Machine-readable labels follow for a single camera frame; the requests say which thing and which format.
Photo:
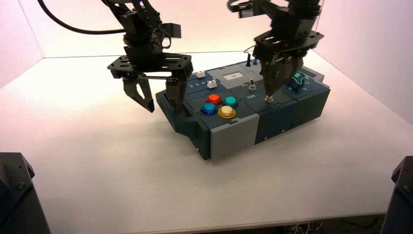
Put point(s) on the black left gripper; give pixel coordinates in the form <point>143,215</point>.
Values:
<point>148,66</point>

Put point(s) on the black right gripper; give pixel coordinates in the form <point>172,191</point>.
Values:
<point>284,45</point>

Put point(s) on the metal toggle switch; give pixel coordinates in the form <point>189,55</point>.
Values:
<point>268,99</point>
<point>252,86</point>

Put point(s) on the dark teal grey task box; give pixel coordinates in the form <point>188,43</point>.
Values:
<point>234,137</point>

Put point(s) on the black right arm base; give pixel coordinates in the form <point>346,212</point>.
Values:
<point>400,200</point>

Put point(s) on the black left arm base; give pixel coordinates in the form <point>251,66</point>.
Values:
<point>19,200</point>

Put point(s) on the green rotary knob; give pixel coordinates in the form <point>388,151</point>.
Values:
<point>300,78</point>

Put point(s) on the blue banana plug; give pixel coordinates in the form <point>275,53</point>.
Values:
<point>255,61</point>

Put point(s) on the black banana plug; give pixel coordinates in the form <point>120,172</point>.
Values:
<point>247,61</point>

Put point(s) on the white slider knob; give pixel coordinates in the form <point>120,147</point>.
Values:
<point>211,84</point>
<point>200,74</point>

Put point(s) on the small white display screen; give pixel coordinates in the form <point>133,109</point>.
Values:
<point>234,76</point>

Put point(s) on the blue round push button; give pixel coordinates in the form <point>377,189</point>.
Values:
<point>209,109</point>

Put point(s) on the red round push button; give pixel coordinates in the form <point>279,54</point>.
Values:
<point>214,98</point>

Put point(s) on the teal round push button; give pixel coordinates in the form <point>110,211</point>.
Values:
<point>230,101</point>

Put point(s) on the yellow round push button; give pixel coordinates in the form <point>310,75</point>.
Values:
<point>226,111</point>

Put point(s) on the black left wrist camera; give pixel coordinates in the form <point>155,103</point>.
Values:
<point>172,30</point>

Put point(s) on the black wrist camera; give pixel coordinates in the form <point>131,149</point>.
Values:
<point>172,30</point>
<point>246,10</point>

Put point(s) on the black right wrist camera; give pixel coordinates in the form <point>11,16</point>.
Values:
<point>246,10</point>

